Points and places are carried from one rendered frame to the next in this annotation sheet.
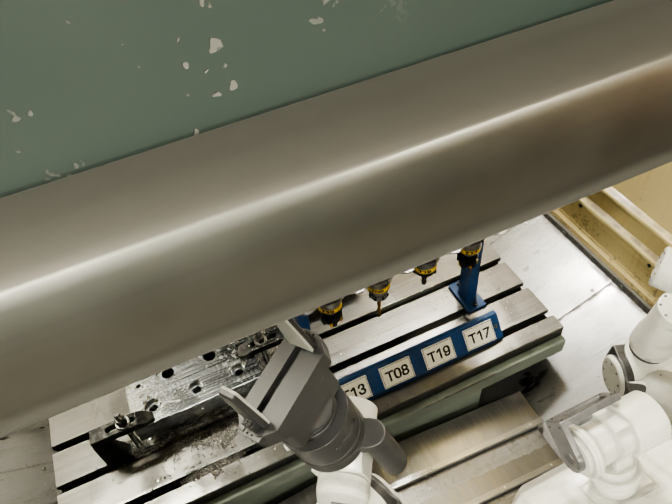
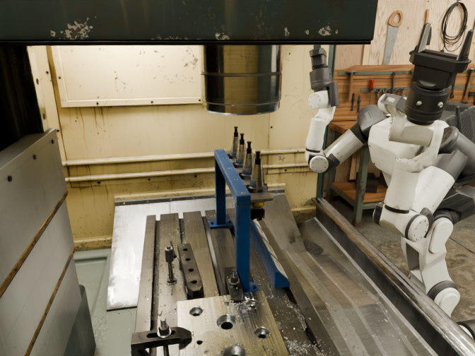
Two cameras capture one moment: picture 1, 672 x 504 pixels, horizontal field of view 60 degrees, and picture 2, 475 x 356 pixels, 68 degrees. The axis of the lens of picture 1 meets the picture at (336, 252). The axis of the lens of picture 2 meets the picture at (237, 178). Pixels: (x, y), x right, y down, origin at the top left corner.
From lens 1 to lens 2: 127 cm
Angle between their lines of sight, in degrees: 70
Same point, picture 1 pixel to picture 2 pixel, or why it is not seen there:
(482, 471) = (311, 272)
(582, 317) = not seen: hidden behind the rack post
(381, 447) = not seen: hidden behind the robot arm
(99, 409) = not seen: outside the picture
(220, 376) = (256, 314)
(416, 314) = (223, 242)
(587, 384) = (273, 228)
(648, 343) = (320, 139)
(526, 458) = (305, 259)
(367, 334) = (228, 262)
